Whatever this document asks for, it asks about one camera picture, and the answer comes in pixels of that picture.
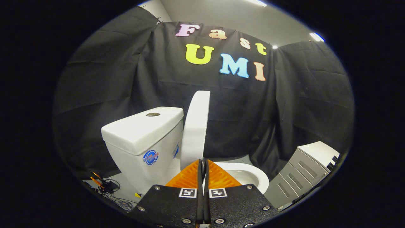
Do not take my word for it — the orange black hand tool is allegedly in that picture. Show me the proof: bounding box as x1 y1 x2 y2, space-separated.
90 172 105 189

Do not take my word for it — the black backdrop cloth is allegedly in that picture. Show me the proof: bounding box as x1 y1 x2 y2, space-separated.
52 6 355 181

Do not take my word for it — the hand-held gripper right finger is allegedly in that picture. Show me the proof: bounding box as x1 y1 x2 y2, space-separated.
204 159 279 227

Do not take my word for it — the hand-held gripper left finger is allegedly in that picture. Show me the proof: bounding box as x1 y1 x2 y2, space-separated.
128 159 203 228

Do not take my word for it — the grey drawer cabinet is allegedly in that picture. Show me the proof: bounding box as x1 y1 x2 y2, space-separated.
264 141 340 211

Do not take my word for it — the white toilet lid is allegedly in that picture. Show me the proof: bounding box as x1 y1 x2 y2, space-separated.
180 91 211 170

